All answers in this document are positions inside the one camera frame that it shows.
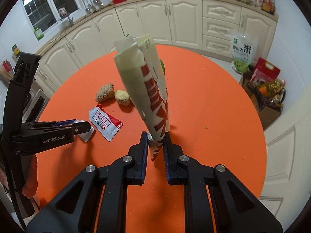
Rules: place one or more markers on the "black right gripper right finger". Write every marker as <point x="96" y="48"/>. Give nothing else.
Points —
<point x="215" y="200"/>

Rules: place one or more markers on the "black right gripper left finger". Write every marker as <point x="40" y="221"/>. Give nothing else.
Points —
<point x="96" y="199"/>

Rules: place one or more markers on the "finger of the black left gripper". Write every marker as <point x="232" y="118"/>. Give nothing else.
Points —
<point x="65" y="122"/>
<point x="63" y="129"/>

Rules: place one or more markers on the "small white wrapper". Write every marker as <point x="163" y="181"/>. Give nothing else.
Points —
<point x="85" y="130"/>

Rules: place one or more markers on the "green red snack package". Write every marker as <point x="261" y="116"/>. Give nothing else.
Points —
<point x="143" y="75"/>

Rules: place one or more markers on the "kitchen window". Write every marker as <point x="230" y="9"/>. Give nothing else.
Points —
<point x="43" y="14"/>

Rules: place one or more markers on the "cream lower kitchen cabinets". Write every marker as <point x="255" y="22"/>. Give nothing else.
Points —
<point x="203" y="26"/>

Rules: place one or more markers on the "left hand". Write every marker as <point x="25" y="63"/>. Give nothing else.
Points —
<point x="31" y="182"/>

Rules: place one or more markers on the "red white sauce packet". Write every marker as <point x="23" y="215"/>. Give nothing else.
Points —
<point x="106" y="124"/>

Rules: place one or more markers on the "yellow ginger piece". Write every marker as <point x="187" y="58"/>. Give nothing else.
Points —
<point x="122" y="97"/>

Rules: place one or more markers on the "white door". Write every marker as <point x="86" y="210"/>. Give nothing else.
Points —
<point x="287" y="182"/>

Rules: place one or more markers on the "orange round tablecloth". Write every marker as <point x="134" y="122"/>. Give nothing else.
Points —
<point x="205" y="109"/>

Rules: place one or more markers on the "green bottle on windowsill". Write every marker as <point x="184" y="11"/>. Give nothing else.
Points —
<point x="38" y="33"/>

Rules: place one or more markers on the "sink faucet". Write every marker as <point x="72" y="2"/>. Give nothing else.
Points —
<point x="65" y="15"/>

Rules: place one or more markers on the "cardboard box with groceries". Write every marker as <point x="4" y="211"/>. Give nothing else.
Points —
<point x="268" y="107"/>

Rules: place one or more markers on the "red plastic basin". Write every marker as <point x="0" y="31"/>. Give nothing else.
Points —
<point x="114" y="2"/>

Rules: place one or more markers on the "white rice bag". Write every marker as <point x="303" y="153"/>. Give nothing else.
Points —
<point x="243" y="50"/>

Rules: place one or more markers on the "condiment bottles group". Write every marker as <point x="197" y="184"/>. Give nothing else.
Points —
<point x="265" y="5"/>

